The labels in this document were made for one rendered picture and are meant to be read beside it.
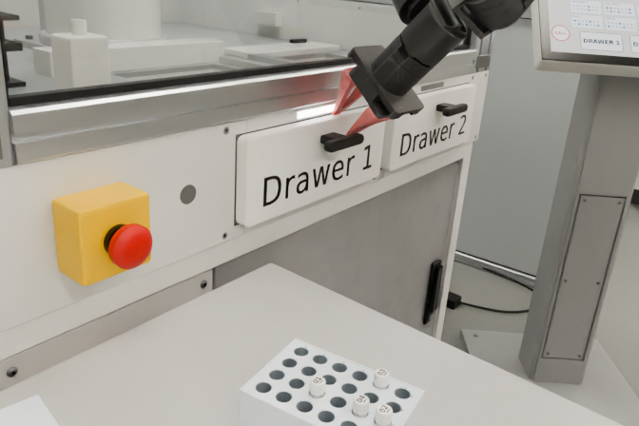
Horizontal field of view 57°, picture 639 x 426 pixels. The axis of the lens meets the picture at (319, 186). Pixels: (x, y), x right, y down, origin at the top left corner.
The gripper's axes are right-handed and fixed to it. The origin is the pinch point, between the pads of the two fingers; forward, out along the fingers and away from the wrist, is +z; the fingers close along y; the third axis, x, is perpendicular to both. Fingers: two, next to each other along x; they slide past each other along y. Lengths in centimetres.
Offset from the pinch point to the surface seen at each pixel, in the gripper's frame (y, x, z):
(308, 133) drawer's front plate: -0.3, 7.3, 0.7
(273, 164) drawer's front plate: -2.4, 13.5, 2.7
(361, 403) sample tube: -28.1, 31.1, -9.6
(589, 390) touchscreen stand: -74, -98, 51
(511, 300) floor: -47, -136, 80
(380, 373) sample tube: -27.3, 27.1, -8.9
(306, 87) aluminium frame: 4.8, 5.7, -1.8
